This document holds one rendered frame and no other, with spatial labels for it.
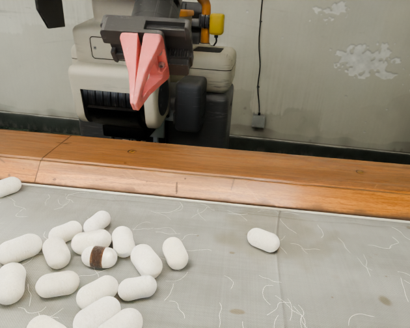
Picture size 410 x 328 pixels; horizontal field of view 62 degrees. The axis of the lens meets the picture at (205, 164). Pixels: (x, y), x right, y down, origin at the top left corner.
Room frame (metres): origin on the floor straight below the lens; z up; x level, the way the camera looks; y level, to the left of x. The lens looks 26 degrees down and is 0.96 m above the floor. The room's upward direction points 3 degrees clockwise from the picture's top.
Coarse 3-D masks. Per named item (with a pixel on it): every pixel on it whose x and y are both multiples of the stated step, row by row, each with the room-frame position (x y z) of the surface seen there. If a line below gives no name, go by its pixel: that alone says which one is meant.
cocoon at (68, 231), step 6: (72, 222) 0.27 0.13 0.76; (54, 228) 0.26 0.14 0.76; (60, 228) 0.26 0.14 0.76; (66, 228) 0.26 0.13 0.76; (72, 228) 0.27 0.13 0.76; (78, 228) 0.27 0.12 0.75; (54, 234) 0.26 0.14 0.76; (60, 234) 0.26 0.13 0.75; (66, 234) 0.26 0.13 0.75; (72, 234) 0.26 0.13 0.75; (66, 240) 0.26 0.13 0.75
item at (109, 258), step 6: (90, 246) 0.24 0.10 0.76; (84, 252) 0.23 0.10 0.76; (90, 252) 0.23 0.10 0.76; (108, 252) 0.23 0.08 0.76; (114, 252) 0.24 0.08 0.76; (84, 258) 0.23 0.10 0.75; (102, 258) 0.23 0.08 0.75; (108, 258) 0.23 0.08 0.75; (114, 258) 0.23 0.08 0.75; (102, 264) 0.23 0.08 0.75; (108, 264) 0.23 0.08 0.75; (114, 264) 0.23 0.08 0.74
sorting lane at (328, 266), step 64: (64, 192) 0.36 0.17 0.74; (128, 256) 0.25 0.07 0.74; (192, 256) 0.25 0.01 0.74; (256, 256) 0.26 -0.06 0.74; (320, 256) 0.26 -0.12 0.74; (384, 256) 0.27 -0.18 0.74; (0, 320) 0.17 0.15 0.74; (64, 320) 0.18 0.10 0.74; (192, 320) 0.18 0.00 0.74; (256, 320) 0.19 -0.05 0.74; (320, 320) 0.19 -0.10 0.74; (384, 320) 0.19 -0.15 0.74
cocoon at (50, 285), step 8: (64, 272) 0.21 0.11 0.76; (72, 272) 0.21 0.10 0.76; (40, 280) 0.20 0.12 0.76; (48, 280) 0.20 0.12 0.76; (56, 280) 0.20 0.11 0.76; (64, 280) 0.20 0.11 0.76; (72, 280) 0.20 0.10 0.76; (40, 288) 0.19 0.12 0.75; (48, 288) 0.19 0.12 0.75; (56, 288) 0.19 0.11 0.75; (64, 288) 0.19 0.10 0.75; (72, 288) 0.20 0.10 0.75; (48, 296) 0.19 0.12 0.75; (56, 296) 0.19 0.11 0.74
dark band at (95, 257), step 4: (92, 248) 0.24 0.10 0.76; (96, 248) 0.24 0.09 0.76; (100, 248) 0.24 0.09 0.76; (104, 248) 0.24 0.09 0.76; (92, 252) 0.23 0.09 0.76; (96, 252) 0.23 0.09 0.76; (100, 252) 0.23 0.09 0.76; (92, 256) 0.23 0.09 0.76; (96, 256) 0.23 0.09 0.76; (100, 256) 0.23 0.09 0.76; (92, 260) 0.23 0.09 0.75; (96, 260) 0.23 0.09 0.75; (100, 260) 0.23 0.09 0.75; (92, 264) 0.23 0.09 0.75; (96, 264) 0.23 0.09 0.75; (100, 264) 0.23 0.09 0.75
